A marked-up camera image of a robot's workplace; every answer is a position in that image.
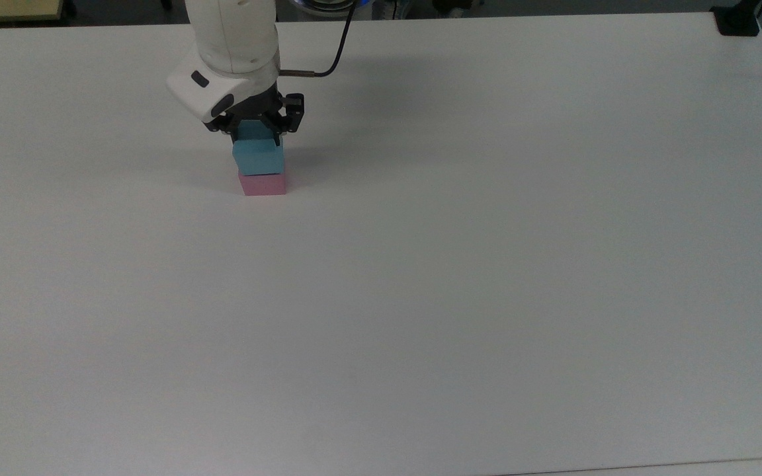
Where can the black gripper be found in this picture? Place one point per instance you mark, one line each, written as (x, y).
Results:
(263, 106)

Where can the yellow wooden table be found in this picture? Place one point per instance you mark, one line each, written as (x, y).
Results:
(7, 9)

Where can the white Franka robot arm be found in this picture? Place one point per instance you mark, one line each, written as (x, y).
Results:
(232, 39)

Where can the blue cube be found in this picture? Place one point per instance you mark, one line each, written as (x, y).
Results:
(258, 157)

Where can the black table clamp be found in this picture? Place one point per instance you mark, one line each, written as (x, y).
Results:
(737, 21)

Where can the pink cube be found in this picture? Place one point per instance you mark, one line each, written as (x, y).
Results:
(262, 184)

